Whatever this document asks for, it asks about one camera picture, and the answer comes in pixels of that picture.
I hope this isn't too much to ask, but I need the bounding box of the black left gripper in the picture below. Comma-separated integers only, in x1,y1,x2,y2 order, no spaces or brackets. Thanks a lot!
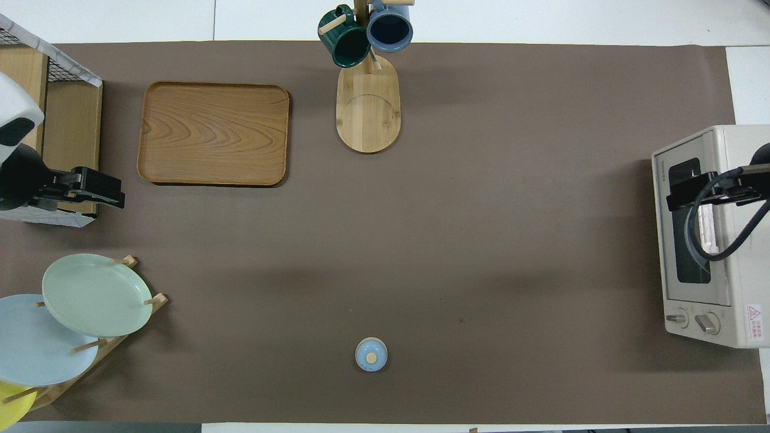
37,167,126,210

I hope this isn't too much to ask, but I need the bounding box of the small blue lidded jar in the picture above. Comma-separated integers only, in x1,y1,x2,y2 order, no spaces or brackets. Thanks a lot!
354,337,389,373

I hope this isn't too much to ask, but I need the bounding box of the glass oven door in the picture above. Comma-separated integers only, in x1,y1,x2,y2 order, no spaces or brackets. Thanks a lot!
653,134,733,307

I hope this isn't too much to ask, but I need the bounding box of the wooden mug tree stand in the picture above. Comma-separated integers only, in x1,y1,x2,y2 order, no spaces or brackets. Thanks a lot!
336,0,416,155

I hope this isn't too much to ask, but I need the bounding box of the dark green mug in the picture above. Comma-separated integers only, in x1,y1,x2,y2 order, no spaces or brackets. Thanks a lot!
318,5,372,68

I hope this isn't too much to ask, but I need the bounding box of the beige toaster oven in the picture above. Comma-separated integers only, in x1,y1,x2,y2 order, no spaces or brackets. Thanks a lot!
651,124,770,349

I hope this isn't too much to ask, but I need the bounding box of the brown table mat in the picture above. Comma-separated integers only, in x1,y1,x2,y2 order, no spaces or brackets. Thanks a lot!
0,40,768,425

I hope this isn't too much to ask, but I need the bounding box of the wooden tray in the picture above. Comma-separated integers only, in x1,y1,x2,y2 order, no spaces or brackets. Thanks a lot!
137,82,291,187

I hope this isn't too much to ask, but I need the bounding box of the pale green plate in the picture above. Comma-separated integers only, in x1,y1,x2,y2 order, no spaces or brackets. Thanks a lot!
42,253,153,338

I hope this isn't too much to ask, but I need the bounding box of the large light blue plate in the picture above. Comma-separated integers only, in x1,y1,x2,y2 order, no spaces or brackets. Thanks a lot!
0,294,99,387

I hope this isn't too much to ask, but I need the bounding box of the yellow plate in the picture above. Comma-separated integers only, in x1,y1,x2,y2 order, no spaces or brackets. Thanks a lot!
0,381,37,424

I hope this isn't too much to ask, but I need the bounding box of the wooden shelf with wire mesh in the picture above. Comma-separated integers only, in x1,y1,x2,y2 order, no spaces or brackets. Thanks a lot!
0,13,103,228

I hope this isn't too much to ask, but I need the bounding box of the wooden plate rack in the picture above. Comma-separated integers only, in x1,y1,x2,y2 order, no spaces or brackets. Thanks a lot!
0,256,168,412

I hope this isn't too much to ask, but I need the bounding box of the blue mug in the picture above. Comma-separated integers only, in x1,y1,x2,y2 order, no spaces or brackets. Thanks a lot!
366,0,414,53

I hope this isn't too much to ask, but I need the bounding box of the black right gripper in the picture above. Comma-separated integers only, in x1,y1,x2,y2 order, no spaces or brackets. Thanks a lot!
665,171,762,212

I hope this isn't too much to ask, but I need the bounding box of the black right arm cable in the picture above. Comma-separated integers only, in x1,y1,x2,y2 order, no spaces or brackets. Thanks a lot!
686,168,770,261

